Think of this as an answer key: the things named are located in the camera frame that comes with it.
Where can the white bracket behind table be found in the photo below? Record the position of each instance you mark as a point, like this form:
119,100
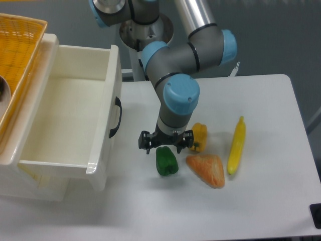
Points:
235,70

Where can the yellow woven basket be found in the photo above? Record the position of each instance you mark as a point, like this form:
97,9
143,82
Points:
20,41

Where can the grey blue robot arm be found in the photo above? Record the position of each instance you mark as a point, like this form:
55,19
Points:
170,69

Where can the yellow banana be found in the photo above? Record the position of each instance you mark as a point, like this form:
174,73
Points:
237,146

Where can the white drawer cabinet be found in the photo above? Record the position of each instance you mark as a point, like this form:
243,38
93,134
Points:
18,179

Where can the metal bowl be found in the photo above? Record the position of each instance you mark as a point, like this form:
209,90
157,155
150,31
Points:
5,97

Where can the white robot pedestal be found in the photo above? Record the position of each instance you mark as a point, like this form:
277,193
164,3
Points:
135,37

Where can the green bell pepper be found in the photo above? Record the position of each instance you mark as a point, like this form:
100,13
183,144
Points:
166,163

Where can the white open drawer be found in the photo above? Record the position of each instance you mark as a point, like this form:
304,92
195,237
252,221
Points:
76,113

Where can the black drawer handle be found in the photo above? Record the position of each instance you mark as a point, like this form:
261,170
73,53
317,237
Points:
118,117

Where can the yellow bell pepper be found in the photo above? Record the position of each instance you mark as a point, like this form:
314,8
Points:
200,138

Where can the orange triangular bread slice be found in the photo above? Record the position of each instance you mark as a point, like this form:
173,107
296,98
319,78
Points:
209,168

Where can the black object at table edge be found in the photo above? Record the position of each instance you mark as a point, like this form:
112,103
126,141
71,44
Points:
315,210

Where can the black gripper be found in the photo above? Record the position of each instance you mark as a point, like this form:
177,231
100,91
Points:
148,141

